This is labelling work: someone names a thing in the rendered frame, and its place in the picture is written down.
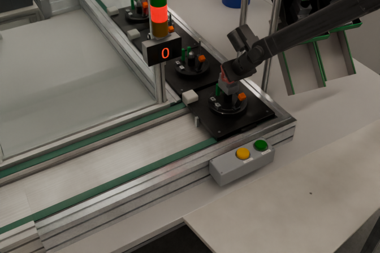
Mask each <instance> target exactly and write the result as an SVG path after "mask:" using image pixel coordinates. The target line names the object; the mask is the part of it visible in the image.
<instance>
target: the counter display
mask: <svg viewBox="0 0 380 253"><path fill-rule="evenodd" d="M170 42H171V43H172V58H171V59H175V58H178V57H180V56H182V38H181V37H179V38H176V39H173V40H169V41H166V42H163V43H159V44H157V45H153V46H150V47H147V48H146V50H147V57H148V67H150V66H153V65H156V64H159V63H162V62H165V61H168V60H171V59H168V60H164V61H162V62H159V57H158V46H161V45H164V44H167V43H170Z"/></svg>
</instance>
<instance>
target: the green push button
mask: <svg viewBox="0 0 380 253"><path fill-rule="evenodd" d="M254 146H255V148H256V149H258V150H261V151H262V150H265V149H266V148H267V143H266V142H265V141H264V140H257V141H256V142H255V144H254Z"/></svg>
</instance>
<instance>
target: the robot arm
mask: <svg viewBox="0 0 380 253"><path fill-rule="evenodd" d="M379 9H380V0H338V1H336V2H334V3H332V4H330V5H328V6H326V7H324V8H322V9H320V10H318V11H316V12H314V13H312V14H310V15H308V16H306V17H304V18H302V19H300V20H298V21H296V22H294V23H292V24H290V25H288V26H286V27H284V28H283V29H281V30H279V31H277V32H275V33H273V34H271V35H269V36H266V37H264V38H262V39H259V38H258V36H255V35H254V33H253V32H252V30H251V29H250V27H249V26H248V25H247V24H244V25H241V26H239V27H237V28H236V29H234V30H233V31H231V32H230V33H229V34H228V35H227V37H228V39H229V40H230V42H231V44H232V45H233V47H234V49H235V51H236V52H238V51H239V52H242V51H244V50H245V52H244V53H243V54H242V55H240V56H239V57H238V58H235V59H232V60H229V61H227V62H224V63H223V64H222V65H221V71H222V74H221V79H222V81H224V82H227V83H228V84H231V83H234V81H235V82H236V81H239V80H242V79H244V78H248V77H251V76H252V75H253V74H255V73H256V72H257V70H256V67H257V66H259V65H260V64H261V63H262V62H263V61H264V60H266V59H269V58H271V57H273V56H275V55H277V54H279V53H282V52H284V51H286V50H288V49H290V48H293V47H294V46H297V45H299V44H301V43H303V42H305V41H308V40H310V39H312V38H315V37H317V36H319V35H321V34H324V33H326V32H328V31H330V30H333V29H335V28H337V27H339V26H342V25H344V24H347V23H349V22H350V21H353V20H355V19H358V18H360V17H362V16H364V15H367V14H369V13H372V12H374V11H377V10H379ZM224 76H225V77H226V78H224Z"/></svg>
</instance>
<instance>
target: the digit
mask: <svg viewBox="0 0 380 253"><path fill-rule="evenodd" d="M158 57H159V62H162V61H164V60H168V59H171V58H172V43H171V42H170V43H167V44H164V45H161V46H158Z"/></svg>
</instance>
